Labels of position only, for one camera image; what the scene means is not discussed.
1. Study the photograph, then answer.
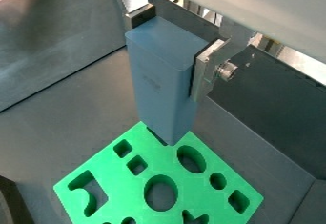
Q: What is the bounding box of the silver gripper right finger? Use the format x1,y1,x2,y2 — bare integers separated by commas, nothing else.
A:
190,17,257,102

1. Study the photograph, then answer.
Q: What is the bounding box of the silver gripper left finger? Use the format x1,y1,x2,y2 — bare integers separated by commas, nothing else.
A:
118,0,156,31

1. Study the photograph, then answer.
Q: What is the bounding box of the grey-blue rectangular block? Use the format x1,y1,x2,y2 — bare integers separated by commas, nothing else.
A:
125,17,208,145

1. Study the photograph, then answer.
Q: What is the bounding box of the black object at corner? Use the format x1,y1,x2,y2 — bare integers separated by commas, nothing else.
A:
0,175,35,224

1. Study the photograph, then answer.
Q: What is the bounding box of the green shape-sorter board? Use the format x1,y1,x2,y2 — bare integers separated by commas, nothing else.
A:
54,123,264,224

